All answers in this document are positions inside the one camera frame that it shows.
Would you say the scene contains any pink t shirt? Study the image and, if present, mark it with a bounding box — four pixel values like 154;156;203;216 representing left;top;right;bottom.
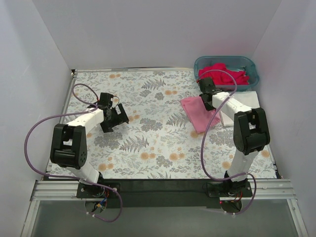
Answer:
180;96;215;133

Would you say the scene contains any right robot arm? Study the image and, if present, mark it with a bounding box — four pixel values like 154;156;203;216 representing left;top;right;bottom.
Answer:
197;77;270;194

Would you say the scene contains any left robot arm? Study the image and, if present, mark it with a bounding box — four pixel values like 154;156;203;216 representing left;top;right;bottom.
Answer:
50;92;129;197

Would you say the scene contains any red t shirt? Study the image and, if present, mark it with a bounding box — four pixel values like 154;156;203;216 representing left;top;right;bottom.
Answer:
198;63;249;85

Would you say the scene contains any teal plastic basket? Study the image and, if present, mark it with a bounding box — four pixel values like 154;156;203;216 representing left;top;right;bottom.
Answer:
194;56;259;91

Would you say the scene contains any folded white t shirt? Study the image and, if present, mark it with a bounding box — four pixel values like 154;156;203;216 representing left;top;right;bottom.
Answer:
220;91;260;127

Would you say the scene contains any floral table cloth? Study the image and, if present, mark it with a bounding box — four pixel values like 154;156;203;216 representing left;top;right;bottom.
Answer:
48;69;281;180

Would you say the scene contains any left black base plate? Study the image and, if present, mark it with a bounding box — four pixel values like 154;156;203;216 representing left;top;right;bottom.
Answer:
76;182;120;198

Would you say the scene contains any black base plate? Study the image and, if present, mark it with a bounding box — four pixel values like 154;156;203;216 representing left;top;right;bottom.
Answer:
76;182;120;198
203;180;253;198

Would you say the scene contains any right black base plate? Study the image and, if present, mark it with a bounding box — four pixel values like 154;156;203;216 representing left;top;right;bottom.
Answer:
203;180;253;198

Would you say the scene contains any aluminium frame rail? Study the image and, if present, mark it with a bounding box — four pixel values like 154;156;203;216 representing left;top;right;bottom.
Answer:
21;178;308;237

